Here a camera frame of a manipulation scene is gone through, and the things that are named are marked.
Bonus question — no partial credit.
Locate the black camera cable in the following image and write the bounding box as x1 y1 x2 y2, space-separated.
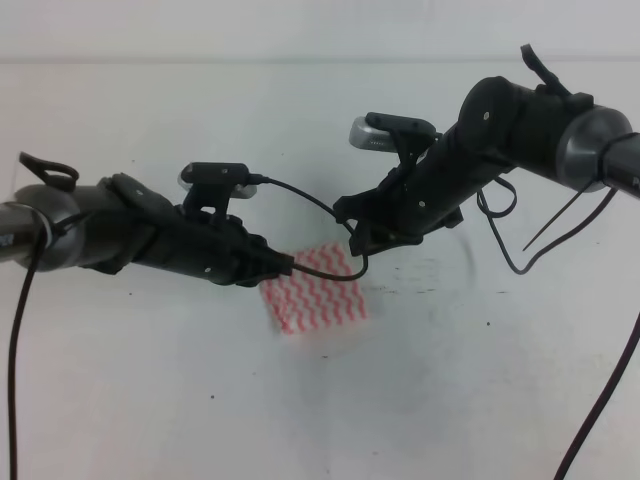
7 172 370 480
474 43 640 480

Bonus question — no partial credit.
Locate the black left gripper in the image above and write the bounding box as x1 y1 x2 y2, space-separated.
159 207 295 287

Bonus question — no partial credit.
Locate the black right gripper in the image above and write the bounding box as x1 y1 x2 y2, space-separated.
333 144 480 256

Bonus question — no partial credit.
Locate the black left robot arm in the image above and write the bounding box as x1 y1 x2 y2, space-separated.
1 153 294 287

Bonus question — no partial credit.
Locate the pink white wavy striped towel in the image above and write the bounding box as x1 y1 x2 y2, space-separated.
259 242 368 335

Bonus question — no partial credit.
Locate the black right camera cable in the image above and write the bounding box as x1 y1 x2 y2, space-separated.
474 43 640 480

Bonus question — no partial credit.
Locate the black left camera cable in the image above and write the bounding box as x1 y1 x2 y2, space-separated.
7 172 370 480

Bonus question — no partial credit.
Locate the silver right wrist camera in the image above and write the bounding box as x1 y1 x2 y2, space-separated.
349 112 439 170

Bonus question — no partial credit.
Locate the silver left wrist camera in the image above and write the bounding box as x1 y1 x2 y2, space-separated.
179 162 257 220

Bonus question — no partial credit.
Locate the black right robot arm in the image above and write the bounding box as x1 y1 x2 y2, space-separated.
334 76 639 256

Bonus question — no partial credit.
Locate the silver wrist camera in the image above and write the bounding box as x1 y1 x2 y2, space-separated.
179 162 257 220
349 112 439 170

